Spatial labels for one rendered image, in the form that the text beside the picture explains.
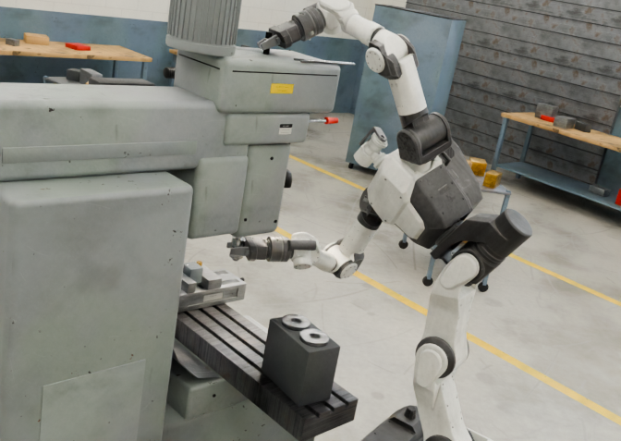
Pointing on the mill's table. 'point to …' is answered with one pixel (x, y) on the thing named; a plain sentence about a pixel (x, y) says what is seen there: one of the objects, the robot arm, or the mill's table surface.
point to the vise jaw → (210, 279)
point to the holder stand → (300, 359)
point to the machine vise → (201, 298)
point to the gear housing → (265, 128)
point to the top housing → (259, 80)
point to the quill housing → (262, 189)
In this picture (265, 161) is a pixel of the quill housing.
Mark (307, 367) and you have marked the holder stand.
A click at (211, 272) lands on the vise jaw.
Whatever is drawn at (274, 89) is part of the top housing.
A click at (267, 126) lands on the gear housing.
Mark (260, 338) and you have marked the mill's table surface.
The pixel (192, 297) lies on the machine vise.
